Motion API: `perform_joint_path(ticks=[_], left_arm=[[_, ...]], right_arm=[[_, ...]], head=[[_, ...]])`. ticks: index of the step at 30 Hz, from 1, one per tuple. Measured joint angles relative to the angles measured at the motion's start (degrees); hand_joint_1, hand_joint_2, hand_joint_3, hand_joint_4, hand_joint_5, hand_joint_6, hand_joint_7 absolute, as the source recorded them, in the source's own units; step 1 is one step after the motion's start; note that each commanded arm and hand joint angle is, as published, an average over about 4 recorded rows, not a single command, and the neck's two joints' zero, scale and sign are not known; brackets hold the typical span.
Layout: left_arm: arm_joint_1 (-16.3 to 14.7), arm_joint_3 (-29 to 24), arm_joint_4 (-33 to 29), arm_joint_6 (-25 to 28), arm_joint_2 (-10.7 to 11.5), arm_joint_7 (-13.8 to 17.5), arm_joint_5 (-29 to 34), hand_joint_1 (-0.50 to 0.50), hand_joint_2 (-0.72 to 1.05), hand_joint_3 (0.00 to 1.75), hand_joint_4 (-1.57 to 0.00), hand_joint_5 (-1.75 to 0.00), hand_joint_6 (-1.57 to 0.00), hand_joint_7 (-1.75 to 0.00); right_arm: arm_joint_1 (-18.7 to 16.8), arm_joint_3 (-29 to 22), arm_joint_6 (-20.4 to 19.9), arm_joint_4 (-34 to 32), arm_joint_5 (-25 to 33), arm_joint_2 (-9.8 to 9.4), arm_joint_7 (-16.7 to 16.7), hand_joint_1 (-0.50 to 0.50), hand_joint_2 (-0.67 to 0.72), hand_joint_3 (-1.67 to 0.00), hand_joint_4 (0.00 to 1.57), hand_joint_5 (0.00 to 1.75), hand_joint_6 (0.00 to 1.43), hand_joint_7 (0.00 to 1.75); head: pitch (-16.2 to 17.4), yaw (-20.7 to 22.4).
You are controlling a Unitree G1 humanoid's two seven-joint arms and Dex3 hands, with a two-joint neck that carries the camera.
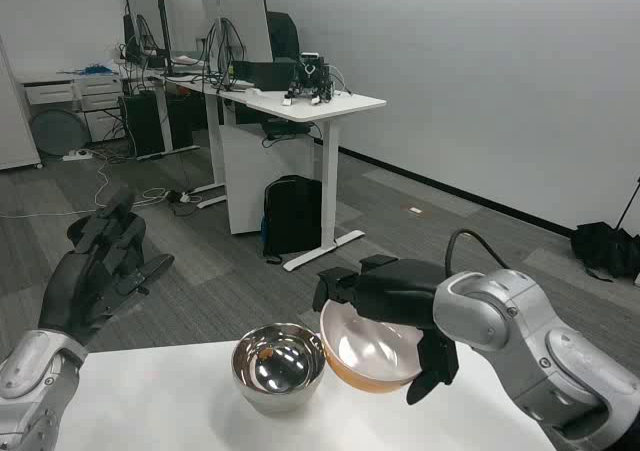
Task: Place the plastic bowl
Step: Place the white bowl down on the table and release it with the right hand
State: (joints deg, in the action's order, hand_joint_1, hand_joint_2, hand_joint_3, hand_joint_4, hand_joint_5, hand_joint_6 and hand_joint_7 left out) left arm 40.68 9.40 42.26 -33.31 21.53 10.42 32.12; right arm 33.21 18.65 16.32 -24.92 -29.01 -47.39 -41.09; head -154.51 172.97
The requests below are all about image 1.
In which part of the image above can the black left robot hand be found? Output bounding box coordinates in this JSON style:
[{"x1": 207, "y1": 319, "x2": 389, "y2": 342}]
[{"x1": 37, "y1": 186, "x2": 176, "y2": 349}]

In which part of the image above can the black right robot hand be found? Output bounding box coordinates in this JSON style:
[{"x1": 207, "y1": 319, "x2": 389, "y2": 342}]
[{"x1": 312, "y1": 254, "x2": 460, "y2": 406}]

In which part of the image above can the orange plastic bowl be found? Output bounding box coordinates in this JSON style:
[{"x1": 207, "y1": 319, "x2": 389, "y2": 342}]
[{"x1": 319, "y1": 298, "x2": 426, "y2": 395}]

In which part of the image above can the shiny steel bowl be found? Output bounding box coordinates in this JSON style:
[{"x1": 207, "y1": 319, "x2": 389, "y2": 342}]
[{"x1": 230, "y1": 323, "x2": 327, "y2": 415}]

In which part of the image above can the black backpack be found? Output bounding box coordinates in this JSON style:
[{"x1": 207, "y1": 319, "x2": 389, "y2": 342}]
[{"x1": 260, "y1": 174, "x2": 323, "y2": 265}]

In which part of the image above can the black desktop computer tower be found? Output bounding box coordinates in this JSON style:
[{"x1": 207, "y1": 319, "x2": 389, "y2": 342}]
[{"x1": 118, "y1": 90, "x2": 166, "y2": 159}]

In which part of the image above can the white cabinet panel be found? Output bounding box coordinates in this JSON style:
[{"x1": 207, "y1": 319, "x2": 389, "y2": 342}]
[{"x1": 0, "y1": 35, "x2": 43, "y2": 172}]

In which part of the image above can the white drawer cabinet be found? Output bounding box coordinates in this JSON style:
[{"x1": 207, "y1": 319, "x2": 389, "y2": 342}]
[{"x1": 16, "y1": 68, "x2": 132, "y2": 144}]

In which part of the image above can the white standing desk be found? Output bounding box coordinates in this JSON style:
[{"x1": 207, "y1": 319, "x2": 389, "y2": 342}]
[{"x1": 149, "y1": 68, "x2": 388, "y2": 272}]

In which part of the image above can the black bag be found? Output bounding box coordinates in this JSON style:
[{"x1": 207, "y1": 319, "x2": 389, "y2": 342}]
[{"x1": 571, "y1": 221, "x2": 640, "y2": 283}]

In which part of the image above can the small black robot gripper device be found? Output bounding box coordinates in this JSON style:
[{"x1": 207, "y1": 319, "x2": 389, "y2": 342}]
[{"x1": 282, "y1": 52, "x2": 353, "y2": 107}]

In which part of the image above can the black tripod leg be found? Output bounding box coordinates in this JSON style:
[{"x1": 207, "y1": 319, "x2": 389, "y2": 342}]
[{"x1": 614, "y1": 175, "x2": 640, "y2": 232}]

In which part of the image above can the black box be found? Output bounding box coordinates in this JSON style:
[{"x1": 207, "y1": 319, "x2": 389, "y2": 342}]
[{"x1": 232, "y1": 58, "x2": 298, "y2": 92}]

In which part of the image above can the black vertical pole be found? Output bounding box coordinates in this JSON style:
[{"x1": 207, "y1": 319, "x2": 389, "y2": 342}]
[{"x1": 153, "y1": 0, "x2": 176, "y2": 76}]

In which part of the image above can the black office chair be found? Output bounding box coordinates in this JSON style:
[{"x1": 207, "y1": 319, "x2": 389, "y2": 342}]
[{"x1": 266, "y1": 11, "x2": 301, "y2": 62}]

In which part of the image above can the large white-backed monitor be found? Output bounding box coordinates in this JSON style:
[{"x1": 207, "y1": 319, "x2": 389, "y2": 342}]
[{"x1": 200, "y1": 0, "x2": 274, "y2": 90}]

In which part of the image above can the white floor cable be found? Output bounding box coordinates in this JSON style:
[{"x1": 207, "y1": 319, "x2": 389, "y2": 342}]
[{"x1": 0, "y1": 146, "x2": 174, "y2": 219}]

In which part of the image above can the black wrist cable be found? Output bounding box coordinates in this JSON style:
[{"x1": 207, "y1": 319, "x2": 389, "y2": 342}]
[{"x1": 446, "y1": 228, "x2": 511, "y2": 275}]

